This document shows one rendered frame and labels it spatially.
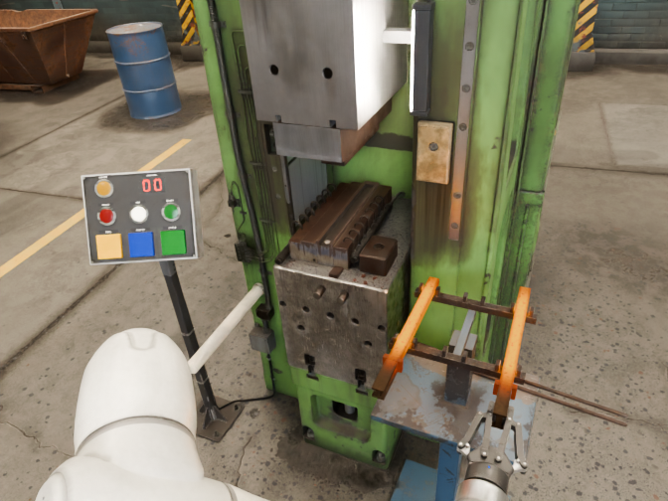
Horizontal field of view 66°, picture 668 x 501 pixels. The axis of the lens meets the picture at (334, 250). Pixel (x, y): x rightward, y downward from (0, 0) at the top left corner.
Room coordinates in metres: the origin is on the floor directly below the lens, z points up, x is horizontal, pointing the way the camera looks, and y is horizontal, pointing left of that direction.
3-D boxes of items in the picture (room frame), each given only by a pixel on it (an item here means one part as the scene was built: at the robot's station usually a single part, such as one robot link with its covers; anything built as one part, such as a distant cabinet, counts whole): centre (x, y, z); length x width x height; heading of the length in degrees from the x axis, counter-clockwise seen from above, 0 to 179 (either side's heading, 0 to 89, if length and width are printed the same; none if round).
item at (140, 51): (5.80, 1.89, 0.44); 0.59 x 0.59 x 0.88
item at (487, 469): (0.54, -0.25, 0.97); 0.09 x 0.08 x 0.07; 154
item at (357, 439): (1.48, -0.10, 0.23); 0.55 x 0.37 x 0.47; 154
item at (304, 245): (1.50, -0.04, 0.96); 0.42 x 0.20 x 0.09; 154
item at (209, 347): (1.38, 0.40, 0.62); 0.44 x 0.05 x 0.05; 154
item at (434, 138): (1.29, -0.29, 1.27); 0.09 x 0.02 x 0.17; 64
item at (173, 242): (1.35, 0.49, 1.01); 0.07 x 0.05 x 0.07; 89
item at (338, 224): (1.49, -0.06, 0.99); 0.42 x 0.05 x 0.01; 154
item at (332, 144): (1.50, -0.04, 1.32); 0.42 x 0.20 x 0.10; 154
